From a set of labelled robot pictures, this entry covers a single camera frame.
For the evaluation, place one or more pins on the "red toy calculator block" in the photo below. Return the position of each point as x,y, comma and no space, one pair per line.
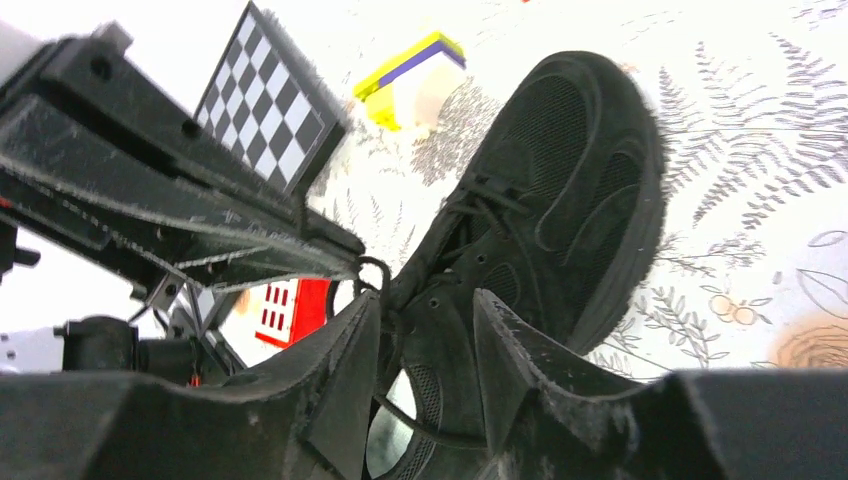
292,310

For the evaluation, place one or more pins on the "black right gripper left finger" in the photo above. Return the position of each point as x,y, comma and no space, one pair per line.
301,414

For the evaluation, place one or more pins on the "floral patterned table mat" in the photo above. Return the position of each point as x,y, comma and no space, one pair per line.
751,102

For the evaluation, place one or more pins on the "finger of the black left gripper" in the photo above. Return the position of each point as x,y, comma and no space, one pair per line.
205,238
134,116

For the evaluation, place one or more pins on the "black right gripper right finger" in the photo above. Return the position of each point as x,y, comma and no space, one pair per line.
550,414

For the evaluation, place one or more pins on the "black white chessboard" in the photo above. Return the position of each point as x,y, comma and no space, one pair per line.
267,106

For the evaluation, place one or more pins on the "black sneaker shoe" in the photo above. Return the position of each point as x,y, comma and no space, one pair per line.
558,214

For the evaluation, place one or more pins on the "multicolour toy brick stack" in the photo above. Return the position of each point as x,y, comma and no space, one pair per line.
409,90

